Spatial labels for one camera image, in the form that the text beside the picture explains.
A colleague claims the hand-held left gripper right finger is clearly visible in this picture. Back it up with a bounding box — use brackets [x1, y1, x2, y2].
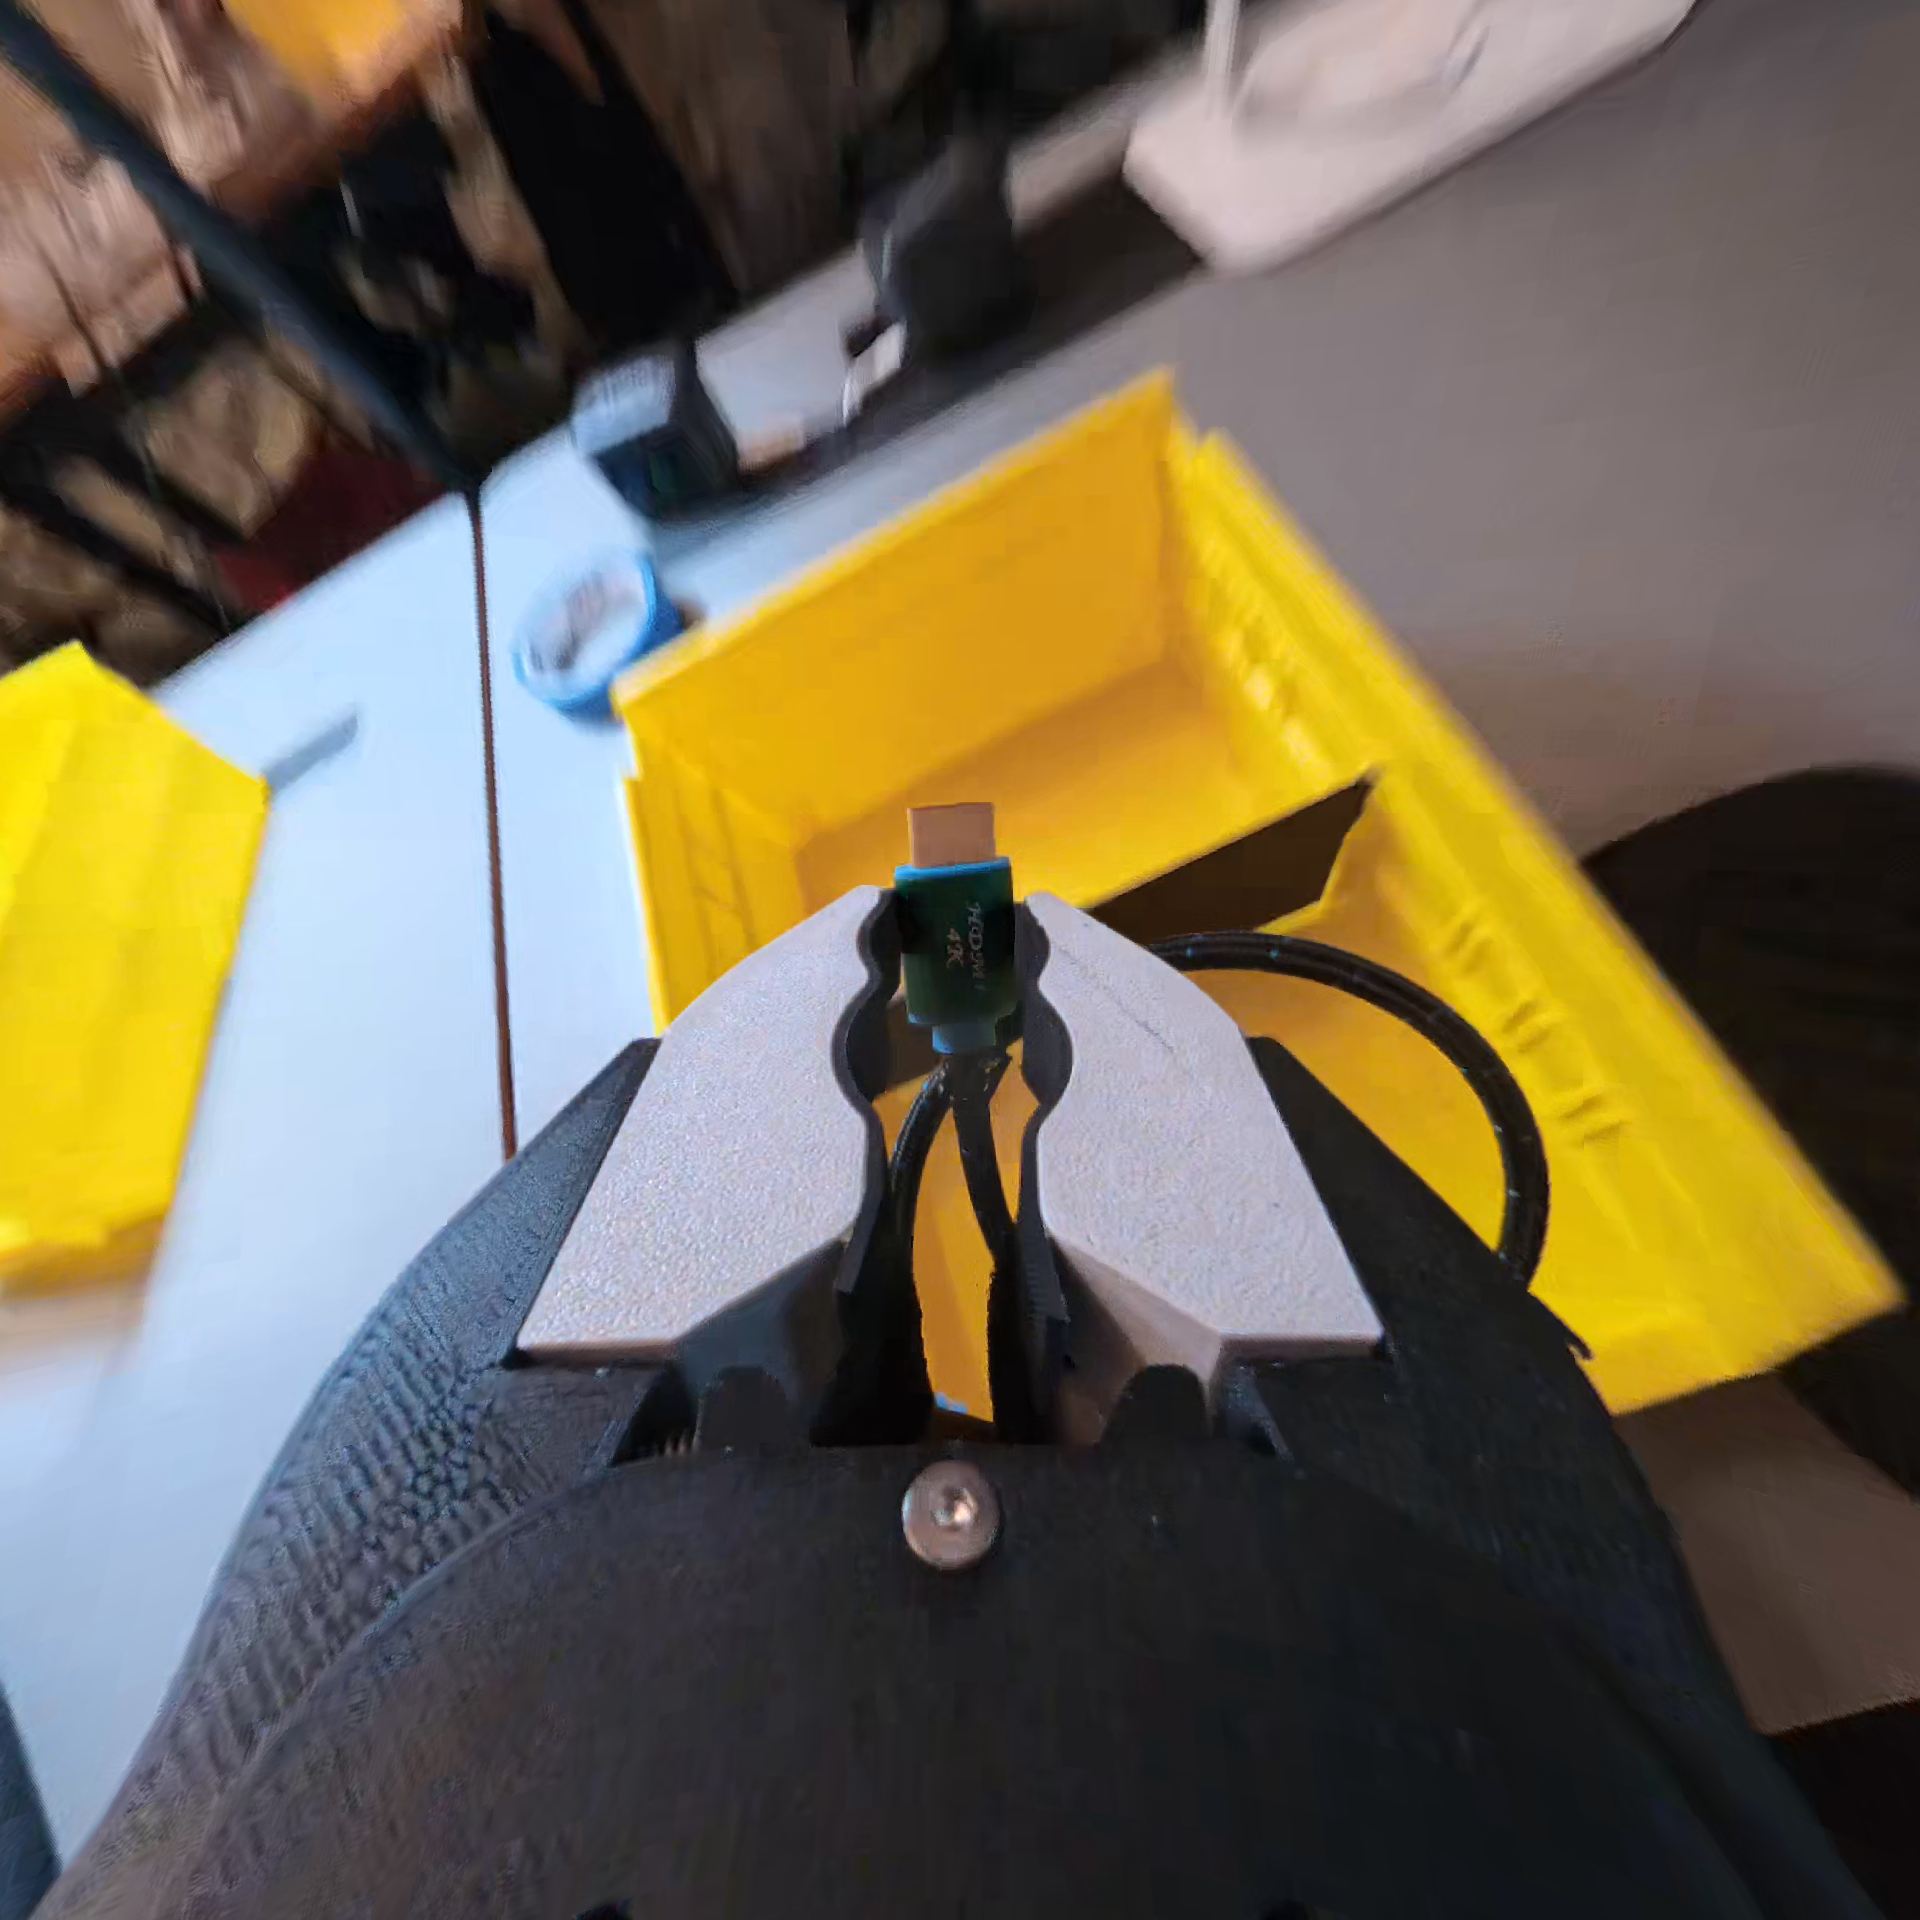
[994, 888, 1386, 1446]

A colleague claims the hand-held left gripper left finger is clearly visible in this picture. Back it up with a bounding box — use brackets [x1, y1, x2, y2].
[513, 882, 934, 1438]

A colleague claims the black braided hdmi cable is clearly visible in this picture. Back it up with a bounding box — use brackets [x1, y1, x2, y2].
[884, 802, 1553, 1426]

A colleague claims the yellow plastic bin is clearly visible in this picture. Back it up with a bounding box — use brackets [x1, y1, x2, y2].
[0, 642, 270, 1293]
[610, 364, 1906, 1419]

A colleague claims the black bin divider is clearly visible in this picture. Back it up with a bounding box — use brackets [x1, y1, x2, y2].
[1088, 781, 1374, 950]

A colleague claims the blue tape roll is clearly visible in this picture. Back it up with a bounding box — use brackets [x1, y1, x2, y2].
[510, 547, 682, 720]

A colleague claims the black mesh armrest pad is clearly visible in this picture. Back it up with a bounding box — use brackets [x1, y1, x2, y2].
[1582, 762, 1920, 1495]

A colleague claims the black device with green lights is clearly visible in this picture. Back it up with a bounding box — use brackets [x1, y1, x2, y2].
[577, 353, 740, 513]

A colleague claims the black power adapter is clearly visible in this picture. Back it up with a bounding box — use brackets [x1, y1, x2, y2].
[861, 134, 1028, 361]

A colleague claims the white stand with poles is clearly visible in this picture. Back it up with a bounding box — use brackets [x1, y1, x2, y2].
[1126, 0, 1697, 270]

